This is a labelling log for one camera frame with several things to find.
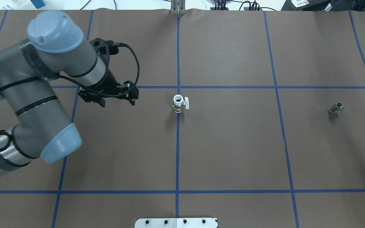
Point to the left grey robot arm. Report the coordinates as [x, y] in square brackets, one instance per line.
[55, 48]

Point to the grey metal pipe fitting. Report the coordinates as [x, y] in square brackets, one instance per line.
[336, 107]

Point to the white brass PPR valve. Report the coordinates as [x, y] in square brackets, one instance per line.
[179, 103]

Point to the aluminium frame post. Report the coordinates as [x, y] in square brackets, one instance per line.
[177, 7]

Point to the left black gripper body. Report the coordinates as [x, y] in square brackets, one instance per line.
[109, 84]

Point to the teal box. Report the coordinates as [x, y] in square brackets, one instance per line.
[38, 4]

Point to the white camera stand base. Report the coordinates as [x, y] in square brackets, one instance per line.
[176, 223]

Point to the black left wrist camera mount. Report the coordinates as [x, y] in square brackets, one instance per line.
[105, 49]

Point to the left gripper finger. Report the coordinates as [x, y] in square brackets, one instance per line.
[92, 98]
[129, 92]

